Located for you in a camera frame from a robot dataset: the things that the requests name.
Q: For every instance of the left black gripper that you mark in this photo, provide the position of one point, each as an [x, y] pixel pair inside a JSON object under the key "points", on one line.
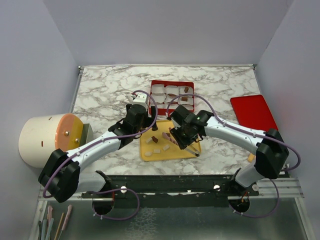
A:
{"points": [[150, 121]]}

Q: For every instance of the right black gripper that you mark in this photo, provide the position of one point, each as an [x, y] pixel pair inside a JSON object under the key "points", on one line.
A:
{"points": [[182, 143]]}

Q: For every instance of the pink silicone tongs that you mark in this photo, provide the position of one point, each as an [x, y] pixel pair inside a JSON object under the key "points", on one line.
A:
{"points": [[189, 149]]}

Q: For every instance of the brown bar chocolate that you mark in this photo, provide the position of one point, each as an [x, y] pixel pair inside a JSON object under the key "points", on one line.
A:
{"points": [[154, 139]]}

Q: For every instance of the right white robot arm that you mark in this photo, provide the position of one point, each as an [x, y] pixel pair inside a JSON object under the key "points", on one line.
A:
{"points": [[270, 153]]}

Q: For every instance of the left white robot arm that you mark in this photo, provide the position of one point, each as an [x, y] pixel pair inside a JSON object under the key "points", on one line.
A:
{"points": [[61, 173]]}

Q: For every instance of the dark heart chocolate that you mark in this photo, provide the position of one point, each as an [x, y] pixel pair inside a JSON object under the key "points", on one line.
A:
{"points": [[154, 128]]}

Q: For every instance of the white chocolate left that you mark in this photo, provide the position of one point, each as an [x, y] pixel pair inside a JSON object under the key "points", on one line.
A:
{"points": [[149, 140]]}

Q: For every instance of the white chocolate centre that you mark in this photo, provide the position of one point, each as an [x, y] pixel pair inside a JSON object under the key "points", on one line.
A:
{"points": [[166, 147]]}

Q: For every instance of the white chocolate bottom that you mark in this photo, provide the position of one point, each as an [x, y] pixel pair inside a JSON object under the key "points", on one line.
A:
{"points": [[157, 151]]}

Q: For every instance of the white round chocolate bottom-left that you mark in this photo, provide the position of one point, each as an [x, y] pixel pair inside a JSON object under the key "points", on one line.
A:
{"points": [[148, 154]]}

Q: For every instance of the red chocolate box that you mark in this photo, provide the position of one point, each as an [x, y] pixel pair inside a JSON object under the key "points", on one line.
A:
{"points": [[164, 91]]}

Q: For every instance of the yellow tray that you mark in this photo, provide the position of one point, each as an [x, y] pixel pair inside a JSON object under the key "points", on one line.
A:
{"points": [[173, 153]]}

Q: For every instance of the red box lid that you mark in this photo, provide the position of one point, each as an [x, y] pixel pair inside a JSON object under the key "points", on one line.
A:
{"points": [[253, 112]]}

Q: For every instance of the yellow stick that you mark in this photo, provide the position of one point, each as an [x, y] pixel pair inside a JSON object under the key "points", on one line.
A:
{"points": [[251, 157]]}

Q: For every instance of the white cylinder with orange disc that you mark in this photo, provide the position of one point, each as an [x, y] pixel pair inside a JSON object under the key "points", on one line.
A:
{"points": [[41, 135]]}

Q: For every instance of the pink stick on floor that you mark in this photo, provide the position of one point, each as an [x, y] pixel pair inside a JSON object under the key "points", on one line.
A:
{"points": [[67, 216]]}

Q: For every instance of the grey sticks on floor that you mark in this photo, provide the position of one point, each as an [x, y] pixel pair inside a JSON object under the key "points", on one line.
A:
{"points": [[45, 226]]}

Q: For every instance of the wooden stick on floor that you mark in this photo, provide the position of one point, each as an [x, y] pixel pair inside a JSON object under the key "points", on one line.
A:
{"points": [[59, 226]]}

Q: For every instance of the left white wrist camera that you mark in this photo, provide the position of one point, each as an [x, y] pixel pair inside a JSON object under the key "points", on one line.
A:
{"points": [[141, 99]]}

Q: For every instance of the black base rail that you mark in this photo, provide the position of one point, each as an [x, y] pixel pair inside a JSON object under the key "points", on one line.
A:
{"points": [[168, 191]]}

